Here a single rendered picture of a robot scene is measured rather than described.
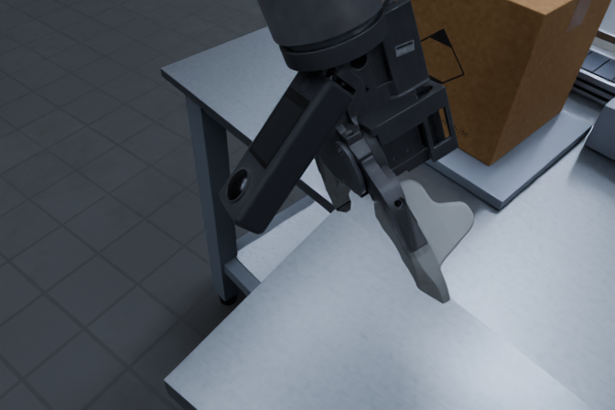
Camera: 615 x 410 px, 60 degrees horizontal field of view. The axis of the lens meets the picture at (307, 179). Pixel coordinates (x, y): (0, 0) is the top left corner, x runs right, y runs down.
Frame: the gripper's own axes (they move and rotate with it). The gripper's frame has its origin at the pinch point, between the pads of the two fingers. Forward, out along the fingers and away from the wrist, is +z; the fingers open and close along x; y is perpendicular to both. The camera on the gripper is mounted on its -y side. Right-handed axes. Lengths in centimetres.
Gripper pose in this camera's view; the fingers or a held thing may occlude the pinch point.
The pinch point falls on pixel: (383, 255)
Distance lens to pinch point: 45.6
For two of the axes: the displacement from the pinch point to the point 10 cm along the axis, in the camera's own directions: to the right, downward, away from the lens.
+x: -4.2, -4.0, 8.1
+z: 3.3, 7.7, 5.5
